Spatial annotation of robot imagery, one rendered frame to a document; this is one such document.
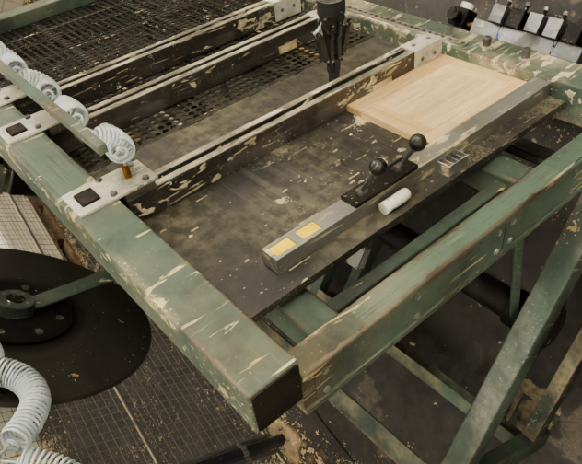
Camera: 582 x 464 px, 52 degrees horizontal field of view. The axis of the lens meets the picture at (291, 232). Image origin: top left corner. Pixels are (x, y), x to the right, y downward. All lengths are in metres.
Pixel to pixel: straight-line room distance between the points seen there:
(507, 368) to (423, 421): 1.22
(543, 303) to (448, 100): 0.64
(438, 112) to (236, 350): 0.94
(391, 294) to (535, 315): 0.86
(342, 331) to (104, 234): 0.52
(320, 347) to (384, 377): 2.18
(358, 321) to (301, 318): 0.16
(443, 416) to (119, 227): 2.12
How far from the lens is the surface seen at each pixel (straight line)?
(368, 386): 3.26
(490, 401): 2.01
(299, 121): 1.60
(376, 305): 1.08
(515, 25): 2.03
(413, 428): 3.16
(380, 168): 1.22
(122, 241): 1.23
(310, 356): 1.01
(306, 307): 1.19
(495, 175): 1.55
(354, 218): 1.30
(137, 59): 2.05
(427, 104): 1.70
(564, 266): 1.86
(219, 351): 0.98
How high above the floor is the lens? 2.54
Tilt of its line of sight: 46 degrees down
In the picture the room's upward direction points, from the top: 90 degrees counter-clockwise
